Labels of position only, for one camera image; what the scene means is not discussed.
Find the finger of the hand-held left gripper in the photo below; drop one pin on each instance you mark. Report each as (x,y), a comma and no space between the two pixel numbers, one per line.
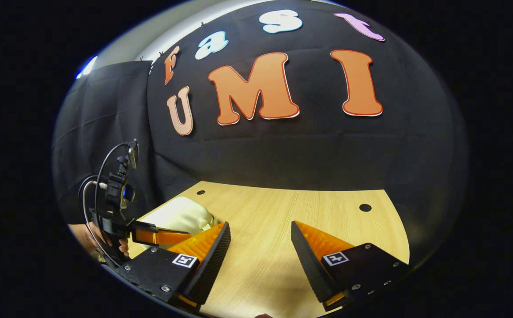
(164,238)

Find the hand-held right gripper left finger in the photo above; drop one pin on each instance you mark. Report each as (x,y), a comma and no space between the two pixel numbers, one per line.
(210,265)

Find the black backdrop cloth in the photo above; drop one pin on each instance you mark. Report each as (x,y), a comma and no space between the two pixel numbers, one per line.
(283,145)

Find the yellow suitcase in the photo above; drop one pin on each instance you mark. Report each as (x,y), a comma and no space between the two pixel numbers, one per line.
(181,214)

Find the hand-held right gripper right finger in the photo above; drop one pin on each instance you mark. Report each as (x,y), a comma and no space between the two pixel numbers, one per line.
(309,265)

